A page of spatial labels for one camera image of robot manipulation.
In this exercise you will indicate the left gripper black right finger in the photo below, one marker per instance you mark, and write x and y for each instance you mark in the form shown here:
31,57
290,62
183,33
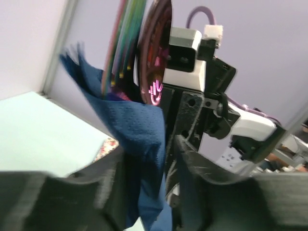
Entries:
214,199

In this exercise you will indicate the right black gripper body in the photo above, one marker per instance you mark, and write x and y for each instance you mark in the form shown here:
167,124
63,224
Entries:
191,113

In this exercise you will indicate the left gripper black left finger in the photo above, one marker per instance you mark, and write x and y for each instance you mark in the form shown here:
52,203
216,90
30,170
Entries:
92,199

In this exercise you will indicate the dark blue paper napkin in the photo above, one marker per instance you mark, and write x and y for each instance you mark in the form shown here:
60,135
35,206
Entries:
140,130

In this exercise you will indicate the purple metal spoon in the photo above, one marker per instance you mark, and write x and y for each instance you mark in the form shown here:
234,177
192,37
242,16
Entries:
153,51

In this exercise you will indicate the iridescent metal fork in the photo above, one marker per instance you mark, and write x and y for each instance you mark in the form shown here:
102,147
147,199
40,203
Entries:
121,51

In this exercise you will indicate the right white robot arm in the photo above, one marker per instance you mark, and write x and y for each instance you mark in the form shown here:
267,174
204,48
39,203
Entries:
253,135

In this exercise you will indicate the floral plastic tray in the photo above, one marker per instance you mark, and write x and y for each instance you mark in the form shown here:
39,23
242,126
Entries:
108,146

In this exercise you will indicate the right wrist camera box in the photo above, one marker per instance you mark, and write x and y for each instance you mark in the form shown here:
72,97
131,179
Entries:
182,66

